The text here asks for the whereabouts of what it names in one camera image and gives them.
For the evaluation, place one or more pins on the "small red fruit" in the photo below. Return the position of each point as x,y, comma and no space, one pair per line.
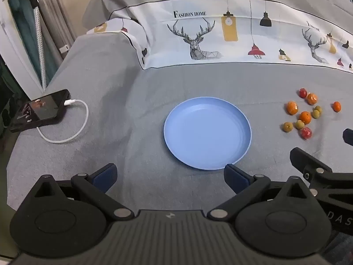
303,92
306,133

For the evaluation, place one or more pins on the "teal curtain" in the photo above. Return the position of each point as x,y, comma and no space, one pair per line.
22,38

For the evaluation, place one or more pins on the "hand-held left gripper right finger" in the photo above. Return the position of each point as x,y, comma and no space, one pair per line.
234,176

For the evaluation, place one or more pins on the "blue plate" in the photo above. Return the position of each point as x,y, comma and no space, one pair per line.
206,132

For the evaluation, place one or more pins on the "small green fruit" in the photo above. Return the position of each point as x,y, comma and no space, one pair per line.
299,124
287,127
318,107
315,114

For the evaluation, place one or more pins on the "plastic-wrapped orange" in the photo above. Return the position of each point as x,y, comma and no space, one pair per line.
292,107
312,98

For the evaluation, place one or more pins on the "bare orange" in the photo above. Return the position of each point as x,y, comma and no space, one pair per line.
305,117
336,106

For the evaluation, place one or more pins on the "white clip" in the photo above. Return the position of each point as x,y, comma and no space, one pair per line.
64,49

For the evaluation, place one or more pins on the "grey quilt with deer print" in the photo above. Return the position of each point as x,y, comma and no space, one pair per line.
248,27

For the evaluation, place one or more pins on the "grey curtain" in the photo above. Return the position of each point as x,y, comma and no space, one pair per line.
58,13

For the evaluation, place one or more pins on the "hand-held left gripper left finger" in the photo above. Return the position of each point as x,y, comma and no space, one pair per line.
106,175

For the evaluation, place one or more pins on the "grey bedsheet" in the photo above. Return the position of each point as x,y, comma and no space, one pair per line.
124,102

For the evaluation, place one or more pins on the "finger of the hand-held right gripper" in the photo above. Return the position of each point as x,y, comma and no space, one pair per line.
299,156
348,136

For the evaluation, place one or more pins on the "black smartphone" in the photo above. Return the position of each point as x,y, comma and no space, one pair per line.
41,110

